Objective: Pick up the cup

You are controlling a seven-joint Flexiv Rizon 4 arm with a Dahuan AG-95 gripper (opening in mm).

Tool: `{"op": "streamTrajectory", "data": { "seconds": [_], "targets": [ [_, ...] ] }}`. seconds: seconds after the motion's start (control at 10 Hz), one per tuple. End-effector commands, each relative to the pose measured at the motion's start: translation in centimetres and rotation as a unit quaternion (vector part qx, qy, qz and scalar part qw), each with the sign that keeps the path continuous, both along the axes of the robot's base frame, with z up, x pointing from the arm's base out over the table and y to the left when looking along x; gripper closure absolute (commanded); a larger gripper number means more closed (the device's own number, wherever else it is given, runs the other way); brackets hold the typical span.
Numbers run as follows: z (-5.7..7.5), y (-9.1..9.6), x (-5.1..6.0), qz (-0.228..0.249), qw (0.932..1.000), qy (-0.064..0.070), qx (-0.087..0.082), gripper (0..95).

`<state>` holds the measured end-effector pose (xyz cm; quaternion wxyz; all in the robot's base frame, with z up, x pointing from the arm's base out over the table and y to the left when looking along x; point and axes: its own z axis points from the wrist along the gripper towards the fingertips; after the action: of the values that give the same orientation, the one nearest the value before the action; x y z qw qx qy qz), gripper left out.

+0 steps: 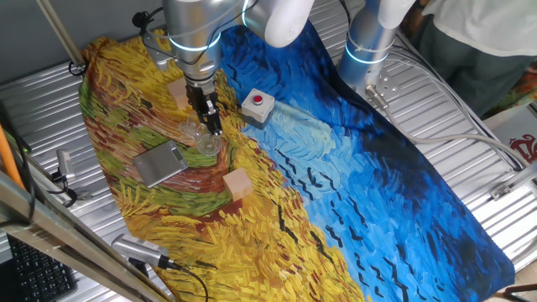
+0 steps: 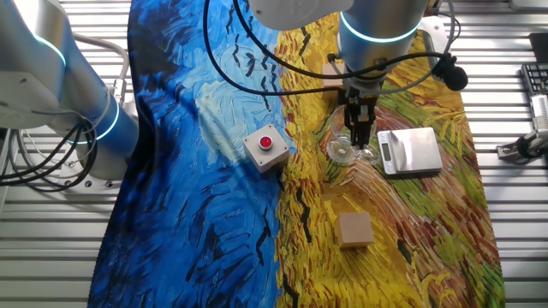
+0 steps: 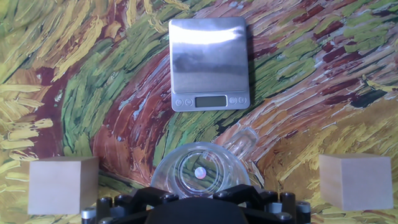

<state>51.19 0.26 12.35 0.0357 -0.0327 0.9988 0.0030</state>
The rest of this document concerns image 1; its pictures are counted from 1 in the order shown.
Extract aluminium frame beam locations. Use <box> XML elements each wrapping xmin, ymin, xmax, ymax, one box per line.
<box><xmin>0</xmin><ymin>169</ymin><xmax>169</xmax><ymax>302</ymax></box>

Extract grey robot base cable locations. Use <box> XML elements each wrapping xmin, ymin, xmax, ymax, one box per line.
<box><xmin>364</xmin><ymin>83</ymin><xmax>530</xmax><ymax>169</ymax></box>

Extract silver camera with black stand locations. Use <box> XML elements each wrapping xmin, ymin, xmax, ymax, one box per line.
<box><xmin>111</xmin><ymin>233</ymin><xmax>172</xmax><ymax>278</ymax></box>

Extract orange pole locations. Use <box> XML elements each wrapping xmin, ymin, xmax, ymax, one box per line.
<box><xmin>0</xmin><ymin>124</ymin><xmax>25</xmax><ymax>190</ymax></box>

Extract black keyboard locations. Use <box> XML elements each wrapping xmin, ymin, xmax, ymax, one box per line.
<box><xmin>6</xmin><ymin>233</ymin><xmax>79</xmax><ymax>302</ymax></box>

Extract silver digital scale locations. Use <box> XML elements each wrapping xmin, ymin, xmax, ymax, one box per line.
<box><xmin>133</xmin><ymin>140</ymin><xmax>190</xmax><ymax>189</ymax></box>

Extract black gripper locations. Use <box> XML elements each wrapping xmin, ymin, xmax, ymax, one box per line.
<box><xmin>185</xmin><ymin>81</ymin><xmax>224</xmax><ymax>137</ymax></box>

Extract grey diagonal metal pole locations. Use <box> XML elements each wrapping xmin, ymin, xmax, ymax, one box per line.
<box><xmin>35</xmin><ymin>0</ymin><xmax>87</xmax><ymax>71</ymax></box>

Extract person in white shirt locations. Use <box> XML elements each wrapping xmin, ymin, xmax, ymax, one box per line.
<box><xmin>413</xmin><ymin>0</ymin><xmax>537</xmax><ymax>119</ymax></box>

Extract black camera cable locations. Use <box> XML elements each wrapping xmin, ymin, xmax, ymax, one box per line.
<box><xmin>165</xmin><ymin>259</ymin><xmax>210</xmax><ymax>302</ymax></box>

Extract clear glass cup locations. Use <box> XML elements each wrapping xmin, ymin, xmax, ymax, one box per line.
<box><xmin>179</xmin><ymin>112</ymin><xmax>224</xmax><ymax>158</ymax></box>

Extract metal bracket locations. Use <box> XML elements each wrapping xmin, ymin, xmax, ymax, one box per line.
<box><xmin>489</xmin><ymin>161</ymin><xmax>537</xmax><ymax>201</ymax></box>

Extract grey red emergency button box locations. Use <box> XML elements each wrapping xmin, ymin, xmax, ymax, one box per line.
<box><xmin>240</xmin><ymin>87</ymin><xmax>276</xmax><ymax>128</ymax></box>

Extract small silver camera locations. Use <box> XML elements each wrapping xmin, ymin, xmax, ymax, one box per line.
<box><xmin>55</xmin><ymin>148</ymin><xmax>77</xmax><ymax>183</ymax></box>

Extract painted yellow blue cloth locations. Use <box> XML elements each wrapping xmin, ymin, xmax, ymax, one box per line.
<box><xmin>78</xmin><ymin>16</ymin><xmax>516</xmax><ymax>302</ymax></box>

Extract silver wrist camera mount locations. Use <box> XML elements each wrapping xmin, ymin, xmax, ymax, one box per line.
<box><xmin>132</xmin><ymin>10</ymin><xmax>180</xmax><ymax>73</ymax></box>

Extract white sign with red logo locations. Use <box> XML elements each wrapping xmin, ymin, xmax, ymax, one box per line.
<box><xmin>488</xmin><ymin>102</ymin><xmax>537</xmax><ymax>165</ymax></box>

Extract wooden cube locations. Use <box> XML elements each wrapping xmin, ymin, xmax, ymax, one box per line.
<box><xmin>166</xmin><ymin>77</ymin><xmax>190</xmax><ymax>111</ymax></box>
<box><xmin>222</xmin><ymin>167</ymin><xmax>254</xmax><ymax>203</ymax></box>

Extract dark curved metal bar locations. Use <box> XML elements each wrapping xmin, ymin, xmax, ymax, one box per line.
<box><xmin>501</xmin><ymin>283</ymin><xmax>537</xmax><ymax>302</ymax></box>

